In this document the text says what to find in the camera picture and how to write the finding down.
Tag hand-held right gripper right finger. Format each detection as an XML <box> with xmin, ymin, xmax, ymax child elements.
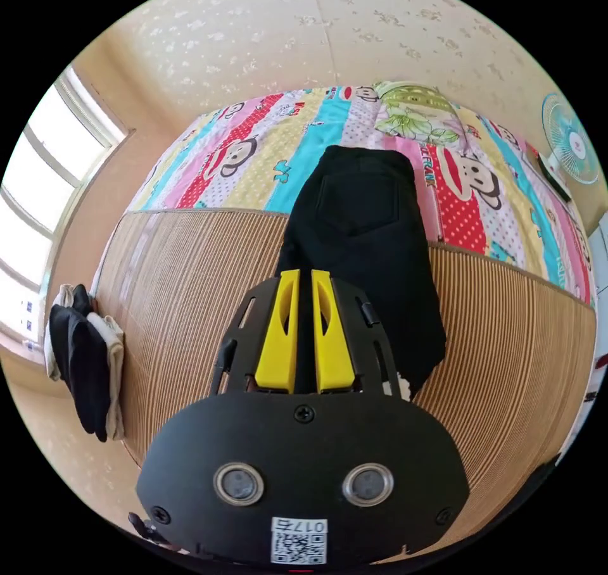
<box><xmin>311</xmin><ymin>269</ymin><xmax>355</xmax><ymax>393</ymax></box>

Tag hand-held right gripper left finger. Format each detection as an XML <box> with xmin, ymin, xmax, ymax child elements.
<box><xmin>254</xmin><ymin>269</ymin><xmax>301</xmax><ymax>392</ymax></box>

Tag black pants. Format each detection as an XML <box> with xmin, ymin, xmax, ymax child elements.
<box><xmin>274</xmin><ymin>145</ymin><xmax>447</xmax><ymax>400</ymax></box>

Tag bed with printed quilt and mat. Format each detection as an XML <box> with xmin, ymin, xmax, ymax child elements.
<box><xmin>92</xmin><ymin>80</ymin><xmax>599</xmax><ymax>566</ymax></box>

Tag pile of clothes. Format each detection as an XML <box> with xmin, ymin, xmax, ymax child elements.
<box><xmin>43</xmin><ymin>283</ymin><xmax>126</xmax><ymax>443</ymax></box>

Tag green floral pillow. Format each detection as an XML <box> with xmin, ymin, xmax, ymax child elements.
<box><xmin>371</xmin><ymin>80</ymin><xmax>475</xmax><ymax>154</ymax></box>

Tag window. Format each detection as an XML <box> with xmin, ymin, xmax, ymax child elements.
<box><xmin>0</xmin><ymin>64</ymin><xmax>136</xmax><ymax>362</ymax></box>

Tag teal electric fan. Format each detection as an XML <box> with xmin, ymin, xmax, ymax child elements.
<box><xmin>536</xmin><ymin>92</ymin><xmax>601</xmax><ymax>203</ymax></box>

